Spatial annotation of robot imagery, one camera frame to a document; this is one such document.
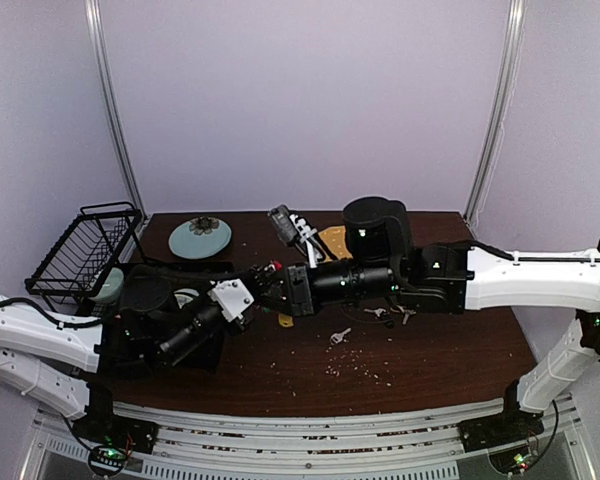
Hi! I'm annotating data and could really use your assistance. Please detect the keyring bundle with coloured tags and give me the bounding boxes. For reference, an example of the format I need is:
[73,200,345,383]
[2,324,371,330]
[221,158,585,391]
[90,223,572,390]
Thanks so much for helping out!
[253,261,294,328]

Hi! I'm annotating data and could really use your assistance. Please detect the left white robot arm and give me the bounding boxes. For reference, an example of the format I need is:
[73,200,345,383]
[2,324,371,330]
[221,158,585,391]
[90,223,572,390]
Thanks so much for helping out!
[0,264,275,444]

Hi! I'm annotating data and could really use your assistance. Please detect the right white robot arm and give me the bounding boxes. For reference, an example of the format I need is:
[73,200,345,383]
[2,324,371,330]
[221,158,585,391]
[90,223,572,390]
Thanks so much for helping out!
[262,197,600,442]

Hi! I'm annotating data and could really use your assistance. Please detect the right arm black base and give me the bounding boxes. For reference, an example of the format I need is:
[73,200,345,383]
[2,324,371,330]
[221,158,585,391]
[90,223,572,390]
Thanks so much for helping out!
[457,381,560,479]

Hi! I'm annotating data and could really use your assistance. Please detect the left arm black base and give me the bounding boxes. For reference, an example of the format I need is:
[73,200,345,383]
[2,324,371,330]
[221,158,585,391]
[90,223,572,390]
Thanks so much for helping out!
[65,382,159,478]

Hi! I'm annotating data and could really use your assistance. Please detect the keys with black fob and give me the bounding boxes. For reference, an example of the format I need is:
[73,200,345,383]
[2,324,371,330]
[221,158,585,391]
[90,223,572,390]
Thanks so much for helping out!
[364,307,395,329]

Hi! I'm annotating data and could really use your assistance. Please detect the keys with yellow tag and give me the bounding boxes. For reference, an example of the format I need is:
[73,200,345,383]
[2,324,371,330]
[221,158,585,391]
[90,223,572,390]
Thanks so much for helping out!
[399,307,416,325]

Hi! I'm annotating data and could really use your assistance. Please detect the single silver key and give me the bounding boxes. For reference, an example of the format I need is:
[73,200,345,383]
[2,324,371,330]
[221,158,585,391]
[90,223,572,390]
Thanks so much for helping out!
[330,328,351,345]

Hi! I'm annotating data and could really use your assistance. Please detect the light blue flower plate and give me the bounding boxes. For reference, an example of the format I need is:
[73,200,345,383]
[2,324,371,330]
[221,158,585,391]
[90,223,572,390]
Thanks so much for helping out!
[168,215,232,260]

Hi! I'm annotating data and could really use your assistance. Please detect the yellow dotted plate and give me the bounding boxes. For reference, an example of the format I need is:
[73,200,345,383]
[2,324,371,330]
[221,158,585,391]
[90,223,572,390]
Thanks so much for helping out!
[318,225,352,260]

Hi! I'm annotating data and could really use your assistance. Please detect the light green bowl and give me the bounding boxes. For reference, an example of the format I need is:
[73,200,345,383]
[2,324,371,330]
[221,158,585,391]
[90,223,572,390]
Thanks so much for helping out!
[88,267,124,305]

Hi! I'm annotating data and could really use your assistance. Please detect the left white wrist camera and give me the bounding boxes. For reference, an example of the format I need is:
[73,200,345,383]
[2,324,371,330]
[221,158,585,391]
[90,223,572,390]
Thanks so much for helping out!
[208,279,254,322]

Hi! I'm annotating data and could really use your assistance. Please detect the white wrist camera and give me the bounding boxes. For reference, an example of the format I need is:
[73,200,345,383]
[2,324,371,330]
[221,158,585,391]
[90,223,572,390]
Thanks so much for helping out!
[208,279,254,322]
[267,204,334,268]

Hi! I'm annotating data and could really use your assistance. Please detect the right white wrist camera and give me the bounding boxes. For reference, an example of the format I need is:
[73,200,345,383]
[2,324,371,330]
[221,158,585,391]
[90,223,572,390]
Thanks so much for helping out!
[267,204,334,268]

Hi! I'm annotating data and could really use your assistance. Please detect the aluminium slotted front rail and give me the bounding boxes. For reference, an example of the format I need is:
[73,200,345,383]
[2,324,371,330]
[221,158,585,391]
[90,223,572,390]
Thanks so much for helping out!
[29,394,594,480]

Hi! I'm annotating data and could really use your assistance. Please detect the black wire dish rack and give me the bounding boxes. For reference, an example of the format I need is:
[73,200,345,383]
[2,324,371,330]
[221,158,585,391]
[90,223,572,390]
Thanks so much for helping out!
[24,201,236,375]

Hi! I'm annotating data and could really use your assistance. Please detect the left aluminium frame post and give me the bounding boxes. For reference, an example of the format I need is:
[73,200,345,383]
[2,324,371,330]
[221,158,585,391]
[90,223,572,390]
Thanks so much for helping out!
[84,0,147,218]

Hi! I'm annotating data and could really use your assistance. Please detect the aluminium frame post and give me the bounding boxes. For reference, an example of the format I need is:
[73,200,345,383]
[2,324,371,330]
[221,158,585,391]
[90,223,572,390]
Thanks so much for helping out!
[463,0,527,231]
[84,0,147,218]

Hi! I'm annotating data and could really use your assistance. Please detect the right aluminium frame post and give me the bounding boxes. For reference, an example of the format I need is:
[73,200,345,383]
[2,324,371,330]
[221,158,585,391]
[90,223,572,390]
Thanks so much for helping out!
[463,0,527,231]

